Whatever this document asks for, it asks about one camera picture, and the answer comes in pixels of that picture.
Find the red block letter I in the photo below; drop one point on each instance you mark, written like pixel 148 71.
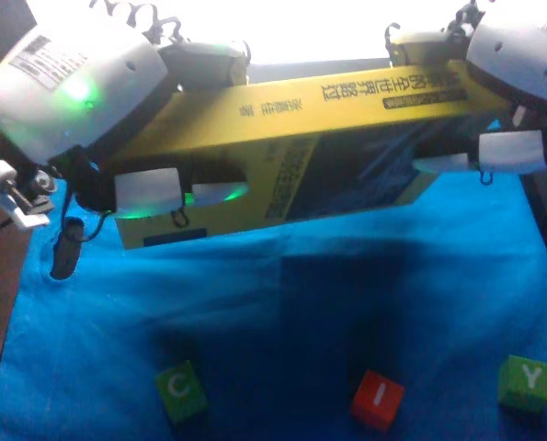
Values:
pixel 378 399

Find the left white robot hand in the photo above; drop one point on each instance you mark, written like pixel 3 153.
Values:
pixel 71 87

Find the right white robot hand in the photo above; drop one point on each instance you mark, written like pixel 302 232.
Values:
pixel 516 59

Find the green block letter C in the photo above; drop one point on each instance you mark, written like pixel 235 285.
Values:
pixel 179 390

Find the blue table cloth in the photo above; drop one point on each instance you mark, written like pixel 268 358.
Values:
pixel 254 303

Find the green block letter Y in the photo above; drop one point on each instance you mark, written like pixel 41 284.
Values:
pixel 526 382

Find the yellow book with Chinese text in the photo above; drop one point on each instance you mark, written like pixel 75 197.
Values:
pixel 300 115

